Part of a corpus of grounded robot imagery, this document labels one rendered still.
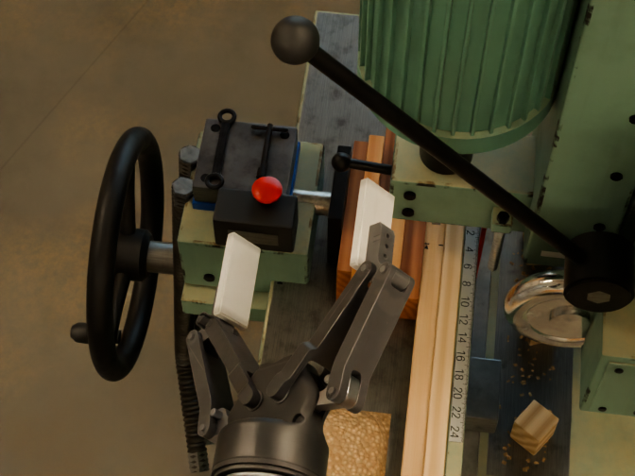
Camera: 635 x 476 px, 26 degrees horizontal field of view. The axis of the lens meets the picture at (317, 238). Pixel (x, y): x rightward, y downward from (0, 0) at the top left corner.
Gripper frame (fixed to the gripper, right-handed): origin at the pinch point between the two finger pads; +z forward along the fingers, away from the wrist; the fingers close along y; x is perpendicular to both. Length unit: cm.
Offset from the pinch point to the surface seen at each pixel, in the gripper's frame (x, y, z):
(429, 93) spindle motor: -7.7, 3.5, 15.8
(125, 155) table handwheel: -10, -41, 28
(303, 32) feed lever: 8.8, 6.5, 9.3
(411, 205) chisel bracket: -24.9, -13.3, 20.3
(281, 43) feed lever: 9.4, 5.1, 8.5
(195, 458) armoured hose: -42, -61, 9
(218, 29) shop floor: -71, -115, 122
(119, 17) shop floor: -57, -129, 123
